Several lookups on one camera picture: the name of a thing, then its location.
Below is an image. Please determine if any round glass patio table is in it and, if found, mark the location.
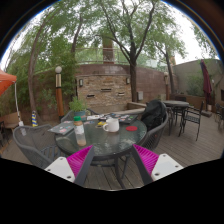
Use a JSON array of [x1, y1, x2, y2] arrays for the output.
[[54, 113, 148, 190]]

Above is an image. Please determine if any closed maroon patio umbrella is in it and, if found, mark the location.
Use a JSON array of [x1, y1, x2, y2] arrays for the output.
[[200, 60, 212, 104]]

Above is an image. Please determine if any potted green plant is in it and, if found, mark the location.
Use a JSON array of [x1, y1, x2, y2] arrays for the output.
[[69, 96, 87, 116]]

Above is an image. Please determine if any grey mesh chair left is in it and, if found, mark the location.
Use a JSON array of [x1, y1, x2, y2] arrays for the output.
[[13, 124, 62, 169]]

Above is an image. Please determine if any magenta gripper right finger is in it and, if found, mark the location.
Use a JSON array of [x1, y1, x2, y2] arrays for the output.
[[131, 144, 182, 185]]

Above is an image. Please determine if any blue yellow folded umbrella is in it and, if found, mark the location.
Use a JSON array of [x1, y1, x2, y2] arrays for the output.
[[31, 111, 38, 127]]

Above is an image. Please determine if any black metal chair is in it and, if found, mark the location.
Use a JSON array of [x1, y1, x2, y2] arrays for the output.
[[179, 102, 204, 134]]

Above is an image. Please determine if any grey mesh chair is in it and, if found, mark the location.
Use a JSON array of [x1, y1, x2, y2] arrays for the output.
[[13, 124, 62, 169], [135, 113, 168, 154]]

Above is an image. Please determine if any clear bottle green cap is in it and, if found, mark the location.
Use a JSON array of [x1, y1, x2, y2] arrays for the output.
[[74, 116, 86, 146]]

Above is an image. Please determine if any far round patio table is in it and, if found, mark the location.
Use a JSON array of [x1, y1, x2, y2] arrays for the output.
[[164, 100, 189, 122]]

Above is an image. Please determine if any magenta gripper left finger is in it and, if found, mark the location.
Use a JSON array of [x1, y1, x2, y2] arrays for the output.
[[46, 145, 94, 186]]

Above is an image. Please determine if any grey mesh chair right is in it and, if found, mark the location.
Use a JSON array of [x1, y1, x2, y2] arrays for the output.
[[135, 113, 168, 154]]

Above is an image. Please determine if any large tree trunk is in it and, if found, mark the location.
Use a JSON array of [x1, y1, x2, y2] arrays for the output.
[[99, 0, 159, 102]]

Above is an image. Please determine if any lamp post with globe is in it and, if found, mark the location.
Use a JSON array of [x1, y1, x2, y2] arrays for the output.
[[55, 66, 64, 120]]

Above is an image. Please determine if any white ceramic mug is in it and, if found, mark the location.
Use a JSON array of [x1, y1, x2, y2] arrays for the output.
[[103, 118, 119, 133]]

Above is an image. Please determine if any grey laptop with stickers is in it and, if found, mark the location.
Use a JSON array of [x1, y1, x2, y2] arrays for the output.
[[49, 121, 74, 135]]

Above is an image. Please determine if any black backpack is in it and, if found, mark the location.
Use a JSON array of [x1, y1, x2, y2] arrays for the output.
[[141, 99, 166, 130]]

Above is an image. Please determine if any dark laptop with stickers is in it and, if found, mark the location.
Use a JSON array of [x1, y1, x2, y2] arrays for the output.
[[109, 113, 137, 124]]

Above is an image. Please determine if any red round coaster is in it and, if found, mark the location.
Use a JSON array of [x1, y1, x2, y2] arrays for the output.
[[126, 126, 138, 131]]

